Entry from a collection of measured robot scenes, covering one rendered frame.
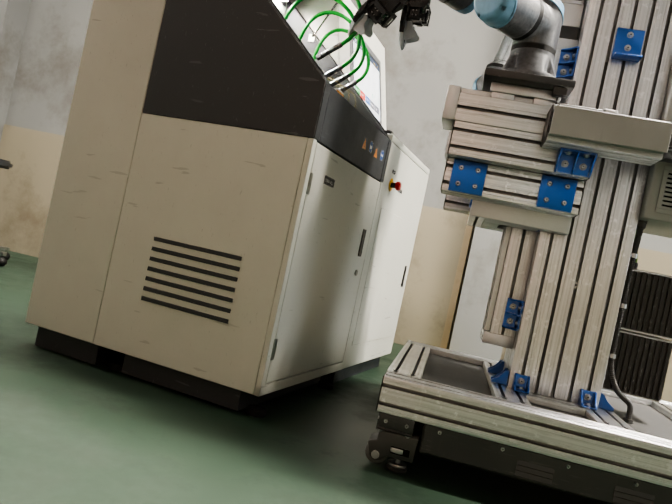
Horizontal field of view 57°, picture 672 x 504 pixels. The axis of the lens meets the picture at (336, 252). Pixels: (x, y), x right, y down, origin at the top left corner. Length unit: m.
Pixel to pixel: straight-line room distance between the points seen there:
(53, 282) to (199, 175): 0.61
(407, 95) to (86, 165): 2.55
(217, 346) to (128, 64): 0.92
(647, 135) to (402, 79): 2.78
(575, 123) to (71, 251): 1.50
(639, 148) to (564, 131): 0.17
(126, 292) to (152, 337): 0.16
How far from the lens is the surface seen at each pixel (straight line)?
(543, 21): 1.77
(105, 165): 2.07
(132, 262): 1.96
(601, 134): 1.59
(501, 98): 1.71
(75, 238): 2.11
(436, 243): 4.02
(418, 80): 4.22
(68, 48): 5.14
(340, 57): 2.58
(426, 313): 4.02
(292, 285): 1.76
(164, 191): 1.92
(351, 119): 1.96
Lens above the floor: 0.51
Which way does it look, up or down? level
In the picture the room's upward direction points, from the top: 12 degrees clockwise
